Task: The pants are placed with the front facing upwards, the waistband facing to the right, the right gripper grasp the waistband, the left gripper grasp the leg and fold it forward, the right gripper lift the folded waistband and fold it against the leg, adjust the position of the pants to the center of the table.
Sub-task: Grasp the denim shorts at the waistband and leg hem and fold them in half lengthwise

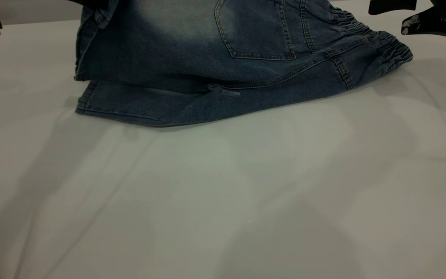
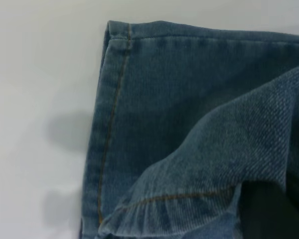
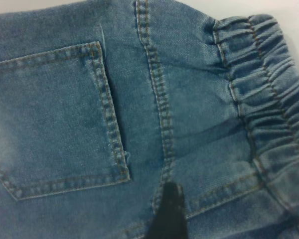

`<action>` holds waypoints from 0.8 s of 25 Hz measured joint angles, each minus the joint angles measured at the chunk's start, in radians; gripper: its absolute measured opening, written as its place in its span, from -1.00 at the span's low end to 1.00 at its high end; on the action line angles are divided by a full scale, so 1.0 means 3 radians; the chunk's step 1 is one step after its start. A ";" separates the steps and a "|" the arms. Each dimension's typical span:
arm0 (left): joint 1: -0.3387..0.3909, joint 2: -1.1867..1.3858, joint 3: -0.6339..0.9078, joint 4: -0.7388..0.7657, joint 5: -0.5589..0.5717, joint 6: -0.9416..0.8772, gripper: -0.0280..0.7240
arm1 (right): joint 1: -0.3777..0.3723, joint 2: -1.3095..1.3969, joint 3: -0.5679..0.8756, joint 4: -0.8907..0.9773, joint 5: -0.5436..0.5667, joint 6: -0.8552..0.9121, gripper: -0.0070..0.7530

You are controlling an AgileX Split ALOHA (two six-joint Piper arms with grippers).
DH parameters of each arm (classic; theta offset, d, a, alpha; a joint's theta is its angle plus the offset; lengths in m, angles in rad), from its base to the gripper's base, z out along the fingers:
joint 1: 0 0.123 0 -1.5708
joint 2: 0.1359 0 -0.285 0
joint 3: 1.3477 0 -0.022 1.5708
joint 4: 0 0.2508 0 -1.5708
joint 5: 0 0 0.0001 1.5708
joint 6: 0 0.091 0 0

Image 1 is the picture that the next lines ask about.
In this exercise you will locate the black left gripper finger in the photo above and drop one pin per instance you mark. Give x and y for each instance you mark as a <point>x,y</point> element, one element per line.
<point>95,3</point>

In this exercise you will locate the blue faded denim pants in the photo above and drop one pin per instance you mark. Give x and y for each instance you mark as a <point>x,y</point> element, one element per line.
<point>192,58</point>

